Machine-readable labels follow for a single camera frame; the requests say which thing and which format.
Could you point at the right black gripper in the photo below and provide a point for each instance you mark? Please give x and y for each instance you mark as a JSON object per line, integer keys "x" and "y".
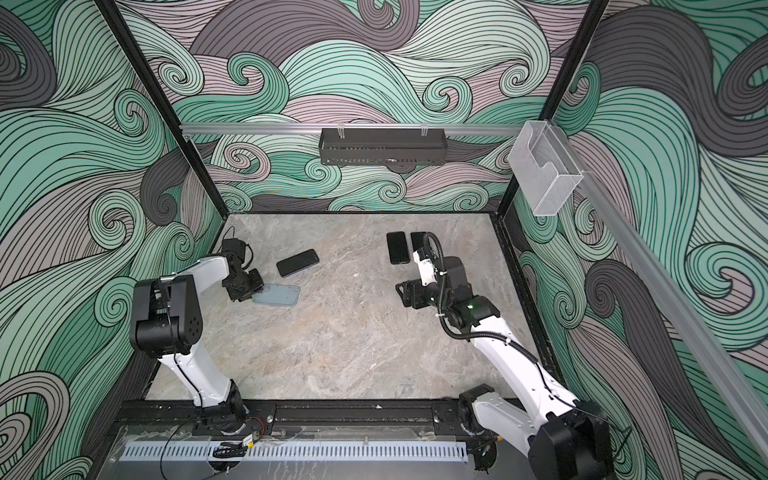
{"x": 414, "y": 289}

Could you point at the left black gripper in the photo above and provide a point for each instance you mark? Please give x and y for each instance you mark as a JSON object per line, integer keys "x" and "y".
{"x": 256, "y": 285}

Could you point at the black smartphone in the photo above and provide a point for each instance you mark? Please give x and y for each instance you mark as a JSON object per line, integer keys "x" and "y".
{"x": 296, "y": 263}
{"x": 417, "y": 240}

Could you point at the black phone case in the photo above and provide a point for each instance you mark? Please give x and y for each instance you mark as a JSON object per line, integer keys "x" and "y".
{"x": 398, "y": 250}

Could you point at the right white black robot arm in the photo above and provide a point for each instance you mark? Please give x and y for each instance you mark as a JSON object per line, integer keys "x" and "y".
{"x": 562, "y": 436}

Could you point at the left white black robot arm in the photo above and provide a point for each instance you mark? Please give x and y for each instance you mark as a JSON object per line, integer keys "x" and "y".
{"x": 166, "y": 324}

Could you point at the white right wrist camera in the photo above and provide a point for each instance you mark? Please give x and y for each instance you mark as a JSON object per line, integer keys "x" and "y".
{"x": 426, "y": 267}

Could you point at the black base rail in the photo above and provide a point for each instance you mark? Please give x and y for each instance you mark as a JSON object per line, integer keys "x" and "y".
{"x": 442, "y": 416}

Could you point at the clear acrylic wall holder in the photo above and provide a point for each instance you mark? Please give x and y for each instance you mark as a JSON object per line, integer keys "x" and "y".
{"x": 545, "y": 166}

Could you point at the black wall tray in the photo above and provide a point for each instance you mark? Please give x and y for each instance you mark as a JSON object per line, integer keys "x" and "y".
{"x": 382, "y": 147}

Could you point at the back aluminium rail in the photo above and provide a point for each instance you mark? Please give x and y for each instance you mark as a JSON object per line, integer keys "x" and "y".
{"x": 278, "y": 128}

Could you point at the aluminium rail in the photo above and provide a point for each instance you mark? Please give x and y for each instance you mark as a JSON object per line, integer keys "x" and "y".
{"x": 744, "y": 403}
{"x": 278, "y": 128}

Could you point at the white slotted cable duct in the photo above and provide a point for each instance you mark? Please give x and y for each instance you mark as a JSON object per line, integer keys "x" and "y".
{"x": 419, "y": 451}

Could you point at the right aluminium rail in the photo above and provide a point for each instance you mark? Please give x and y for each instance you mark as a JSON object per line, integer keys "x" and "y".
{"x": 744, "y": 403}

